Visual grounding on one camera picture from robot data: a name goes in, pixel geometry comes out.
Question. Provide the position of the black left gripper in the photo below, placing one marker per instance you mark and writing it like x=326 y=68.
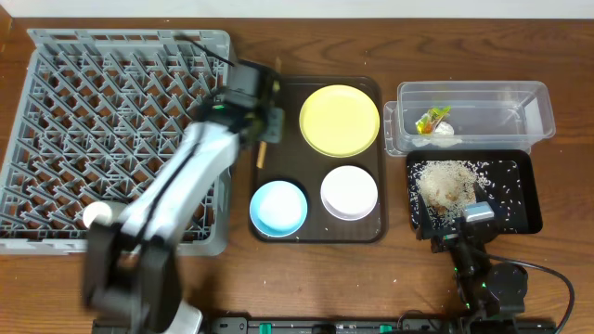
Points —
x=271 y=103

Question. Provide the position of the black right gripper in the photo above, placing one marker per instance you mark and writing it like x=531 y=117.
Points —
x=425 y=225

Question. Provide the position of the leftover rice pile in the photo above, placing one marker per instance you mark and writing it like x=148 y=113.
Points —
x=447 y=188

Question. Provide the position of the white tissue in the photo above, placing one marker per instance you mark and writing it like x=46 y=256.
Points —
x=444 y=128

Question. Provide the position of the green orange snack wrapper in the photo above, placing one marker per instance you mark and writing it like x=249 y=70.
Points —
x=430 y=120

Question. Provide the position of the pink white bowl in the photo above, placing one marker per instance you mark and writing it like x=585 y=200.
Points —
x=349 y=193

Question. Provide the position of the white cup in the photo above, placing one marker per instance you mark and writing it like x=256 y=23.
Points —
x=102 y=212

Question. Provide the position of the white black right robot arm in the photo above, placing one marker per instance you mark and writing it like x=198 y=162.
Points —
x=494 y=293

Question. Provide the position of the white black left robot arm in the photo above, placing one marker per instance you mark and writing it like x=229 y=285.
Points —
x=130 y=266

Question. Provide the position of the black rectangular waste tray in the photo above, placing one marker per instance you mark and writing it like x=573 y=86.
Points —
x=505 y=176

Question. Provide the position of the clear plastic waste bin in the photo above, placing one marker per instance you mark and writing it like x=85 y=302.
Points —
x=484 y=115

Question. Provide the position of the yellow round plate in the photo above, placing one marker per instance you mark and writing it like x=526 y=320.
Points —
x=339 y=121

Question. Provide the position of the light blue bowl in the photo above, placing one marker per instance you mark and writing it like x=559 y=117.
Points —
x=278 y=209

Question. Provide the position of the grey plastic dish rack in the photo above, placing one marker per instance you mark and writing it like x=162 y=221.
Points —
x=100 y=113

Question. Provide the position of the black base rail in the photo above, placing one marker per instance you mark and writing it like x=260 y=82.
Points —
x=406 y=324

